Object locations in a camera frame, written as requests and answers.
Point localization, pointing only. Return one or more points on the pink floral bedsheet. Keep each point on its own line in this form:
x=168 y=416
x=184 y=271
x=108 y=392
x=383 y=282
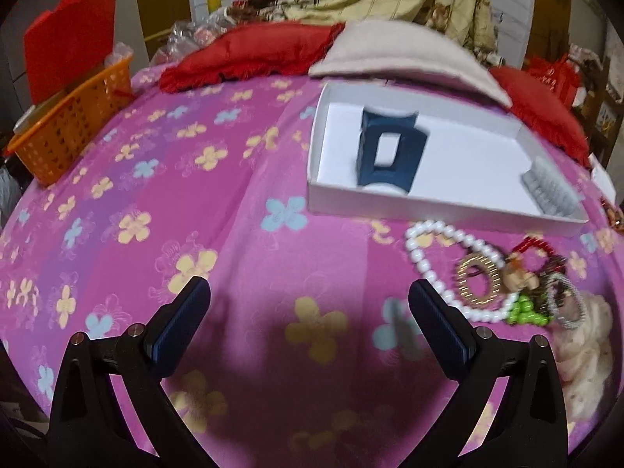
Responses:
x=170 y=204

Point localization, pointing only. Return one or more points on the wooden chair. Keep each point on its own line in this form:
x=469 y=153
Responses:
x=602 y=107

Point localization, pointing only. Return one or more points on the red snack packets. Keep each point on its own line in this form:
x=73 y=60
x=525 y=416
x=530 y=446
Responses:
x=615 y=214

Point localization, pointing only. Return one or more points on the cream dotted scrunchie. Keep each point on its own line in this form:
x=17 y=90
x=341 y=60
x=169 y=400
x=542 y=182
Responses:
x=585 y=360

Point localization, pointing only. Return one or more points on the red paper bag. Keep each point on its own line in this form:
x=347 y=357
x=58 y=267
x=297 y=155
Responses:
x=68 y=44

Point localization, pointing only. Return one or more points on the white shallow tray box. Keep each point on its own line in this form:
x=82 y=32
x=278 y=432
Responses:
x=463 y=156

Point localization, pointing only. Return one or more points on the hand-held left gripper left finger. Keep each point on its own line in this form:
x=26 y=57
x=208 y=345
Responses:
x=178 y=331

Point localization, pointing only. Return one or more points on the blue hair claw clip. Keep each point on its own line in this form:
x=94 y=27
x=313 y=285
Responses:
x=368 y=156

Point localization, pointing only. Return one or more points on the beige pillow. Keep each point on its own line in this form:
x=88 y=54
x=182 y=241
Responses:
x=399 y=53

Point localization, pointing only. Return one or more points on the red shopping bag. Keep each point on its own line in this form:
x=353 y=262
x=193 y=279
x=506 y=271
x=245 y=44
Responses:
x=555 y=78

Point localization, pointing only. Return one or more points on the red frilled pillow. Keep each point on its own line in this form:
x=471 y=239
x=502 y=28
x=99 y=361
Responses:
x=253 y=53
x=536 y=102

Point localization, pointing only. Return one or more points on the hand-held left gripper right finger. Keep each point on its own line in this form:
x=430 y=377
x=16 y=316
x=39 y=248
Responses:
x=444 y=332

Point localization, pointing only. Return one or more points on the light blue hair clip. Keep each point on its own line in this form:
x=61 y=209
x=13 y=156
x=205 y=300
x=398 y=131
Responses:
x=548 y=187

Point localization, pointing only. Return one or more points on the white paper sheet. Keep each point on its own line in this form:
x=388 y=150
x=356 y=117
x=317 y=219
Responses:
x=602 y=175

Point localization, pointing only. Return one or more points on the orange plastic basket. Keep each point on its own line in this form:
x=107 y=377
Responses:
x=68 y=126

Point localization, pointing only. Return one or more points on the clear plastic bags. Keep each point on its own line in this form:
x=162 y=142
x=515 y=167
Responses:
x=195 y=34

